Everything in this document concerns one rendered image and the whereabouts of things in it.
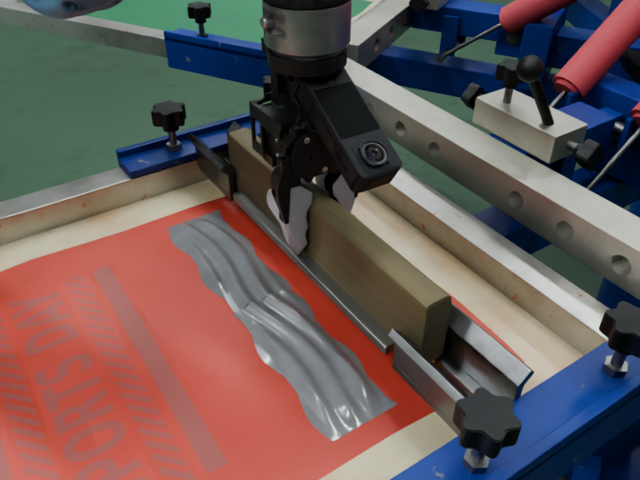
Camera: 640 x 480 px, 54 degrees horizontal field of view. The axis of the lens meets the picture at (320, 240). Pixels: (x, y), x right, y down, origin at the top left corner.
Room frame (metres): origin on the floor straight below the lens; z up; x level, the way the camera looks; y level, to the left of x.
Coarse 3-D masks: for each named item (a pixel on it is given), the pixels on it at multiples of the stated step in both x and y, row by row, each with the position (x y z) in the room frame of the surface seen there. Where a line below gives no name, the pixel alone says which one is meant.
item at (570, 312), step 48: (48, 192) 0.64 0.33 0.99; (96, 192) 0.64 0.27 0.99; (144, 192) 0.68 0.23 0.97; (384, 192) 0.67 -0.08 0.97; (432, 192) 0.64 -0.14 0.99; (0, 240) 0.58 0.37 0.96; (432, 240) 0.59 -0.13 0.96; (480, 240) 0.54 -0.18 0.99; (528, 288) 0.47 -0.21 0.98; (576, 288) 0.47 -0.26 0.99; (576, 336) 0.42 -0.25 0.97
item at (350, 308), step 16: (240, 192) 0.63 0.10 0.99; (256, 208) 0.60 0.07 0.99; (272, 224) 0.57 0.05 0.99; (272, 240) 0.55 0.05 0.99; (304, 256) 0.51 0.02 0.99; (320, 272) 0.48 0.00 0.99; (320, 288) 0.47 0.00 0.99; (336, 288) 0.46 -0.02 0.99; (336, 304) 0.44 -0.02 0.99; (352, 304) 0.44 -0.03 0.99; (352, 320) 0.42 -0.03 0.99; (368, 320) 0.41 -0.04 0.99; (368, 336) 0.40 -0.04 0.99; (384, 336) 0.39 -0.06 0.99; (384, 352) 0.38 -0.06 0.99
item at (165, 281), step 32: (160, 224) 0.62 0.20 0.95; (256, 224) 0.62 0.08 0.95; (64, 256) 0.56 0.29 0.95; (96, 256) 0.56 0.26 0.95; (128, 256) 0.56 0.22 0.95; (160, 256) 0.56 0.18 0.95; (288, 256) 0.56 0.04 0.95; (0, 288) 0.50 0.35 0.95; (32, 288) 0.50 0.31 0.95; (160, 288) 0.50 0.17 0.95; (192, 288) 0.50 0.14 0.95; (160, 320) 0.45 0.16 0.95; (192, 320) 0.45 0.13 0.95
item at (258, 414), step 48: (192, 336) 0.43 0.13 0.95; (240, 336) 0.43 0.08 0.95; (336, 336) 0.43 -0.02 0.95; (192, 384) 0.37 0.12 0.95; (240, 384) 0.37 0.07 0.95; (288, 384) 0.37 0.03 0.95; (384, 384) 0.37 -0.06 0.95; (240, 432) 0.32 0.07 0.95; (288, 432) 0.32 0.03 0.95; (384, 432) 0.32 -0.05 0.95
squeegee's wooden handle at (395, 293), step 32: (256, 160) 0.60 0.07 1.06; (256, 192) 0.60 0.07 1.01; (320, 192) 0.53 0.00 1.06; (320, 224) 0.49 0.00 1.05; (352, 224) 0.48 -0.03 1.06; (320, 256) 0.49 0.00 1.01; (352, 256) 0.45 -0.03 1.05; (384, 256) 0.43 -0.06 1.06; (352, 288) 0.45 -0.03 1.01; (384, 288) 0.41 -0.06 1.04; (416, 288) 0.39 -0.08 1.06; (384, 320) 0.40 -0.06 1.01; (416, 320) 0.37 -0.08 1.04; (448, 320) 0.38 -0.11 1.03
